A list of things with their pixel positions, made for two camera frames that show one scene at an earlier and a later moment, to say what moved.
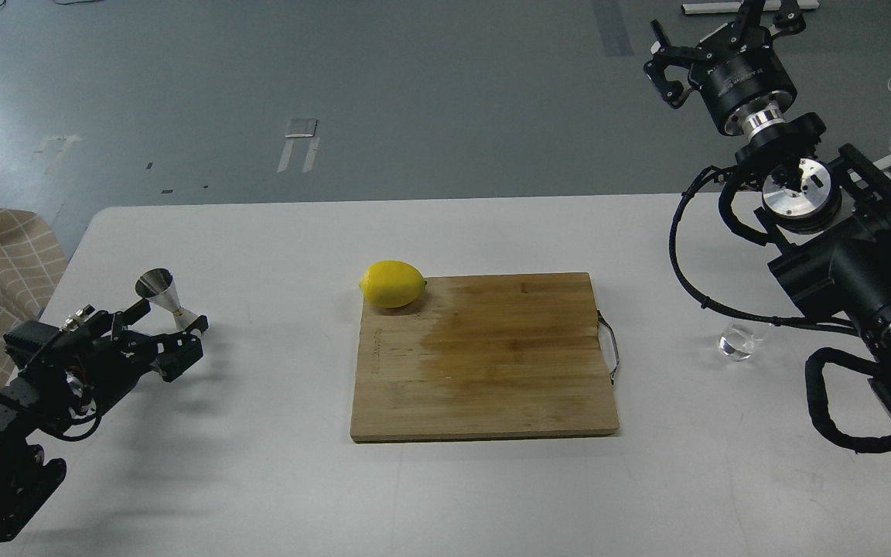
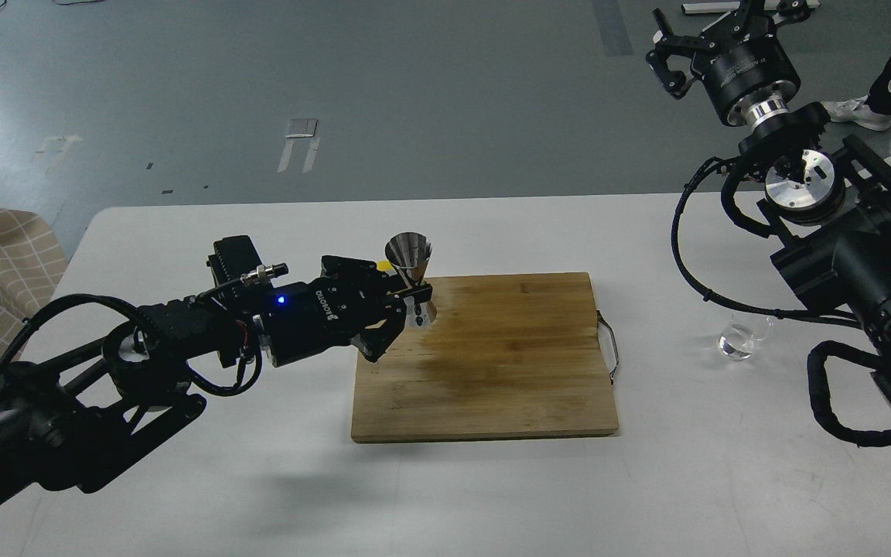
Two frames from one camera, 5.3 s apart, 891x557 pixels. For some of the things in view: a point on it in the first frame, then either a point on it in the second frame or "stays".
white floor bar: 701,8 stays
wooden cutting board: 483,357 stays
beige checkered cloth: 4,264 stays
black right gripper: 742,79 stays
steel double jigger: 158,285 → 411,252
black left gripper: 109,359 → 351,296
